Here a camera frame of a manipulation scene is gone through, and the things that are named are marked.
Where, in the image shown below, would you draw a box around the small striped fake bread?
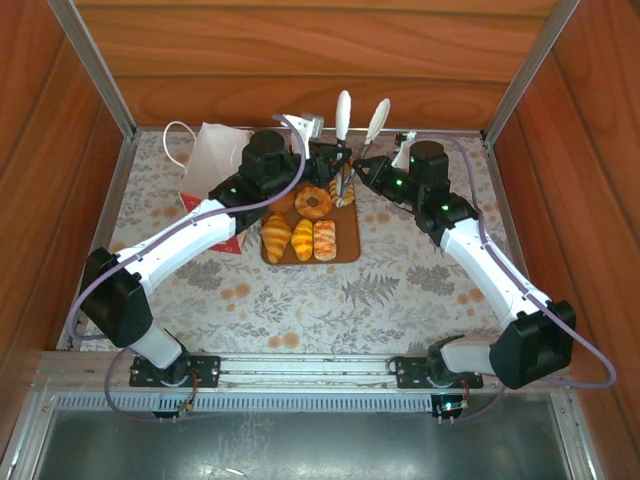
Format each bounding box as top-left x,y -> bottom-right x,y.
328,177 -> 357,209

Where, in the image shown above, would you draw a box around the fake ring donut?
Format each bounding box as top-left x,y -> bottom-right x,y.
294,185 -> 334,220

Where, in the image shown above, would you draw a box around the metal tongs with white tips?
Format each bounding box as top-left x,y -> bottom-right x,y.
332,89 -> 392,201

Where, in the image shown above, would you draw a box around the white and red paper bag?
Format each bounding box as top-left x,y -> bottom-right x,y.
162,120 -> 259,256

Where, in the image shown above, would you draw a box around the pink striped fake bread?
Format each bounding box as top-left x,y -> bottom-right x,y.
312,219 -> 337,262

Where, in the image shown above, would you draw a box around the large golden fake croissant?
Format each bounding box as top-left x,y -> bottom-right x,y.
260,211 -> 293,264

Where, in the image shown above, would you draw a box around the yellow striped fake bread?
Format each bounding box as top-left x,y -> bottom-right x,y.
290,218 -> 315,262

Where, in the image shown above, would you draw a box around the brown tray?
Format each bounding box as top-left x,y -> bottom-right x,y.
260,179 -> 362,265

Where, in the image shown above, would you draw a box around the floral tablecloth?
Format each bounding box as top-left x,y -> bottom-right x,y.
62,130 -> 544,354

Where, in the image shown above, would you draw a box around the circuit board with green light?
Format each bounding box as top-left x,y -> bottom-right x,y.
432,393 -> 471,419

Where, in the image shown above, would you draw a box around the shiny metal sheet panel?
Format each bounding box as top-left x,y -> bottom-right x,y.
29,409 -> 576,480

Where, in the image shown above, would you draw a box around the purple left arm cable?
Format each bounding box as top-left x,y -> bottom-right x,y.
67,113 -> 307,424

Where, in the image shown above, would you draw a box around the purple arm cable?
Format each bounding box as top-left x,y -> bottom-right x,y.
67,113 -> 307,424
412,133 -> 617,424

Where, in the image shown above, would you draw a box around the aluminium table edge rail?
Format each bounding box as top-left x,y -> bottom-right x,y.
480,130 -> 554,354
134,126 -> 486,135

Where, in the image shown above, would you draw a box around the aluminium frame post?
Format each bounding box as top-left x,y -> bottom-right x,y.
47,0 -> 137,144
482,0 -> 582,144

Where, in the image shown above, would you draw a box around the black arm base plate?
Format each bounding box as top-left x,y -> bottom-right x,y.
128,354 -> 221,389
394,355 -> 485,390

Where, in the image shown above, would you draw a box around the aluminium front rail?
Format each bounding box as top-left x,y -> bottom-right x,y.
32,351 -> 571,391

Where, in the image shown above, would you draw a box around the grey slotted cable duct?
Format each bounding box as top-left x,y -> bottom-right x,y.
49,392 -> 556,414

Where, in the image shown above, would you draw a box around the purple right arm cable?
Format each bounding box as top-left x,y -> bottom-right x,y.
412,133 -> 617,424

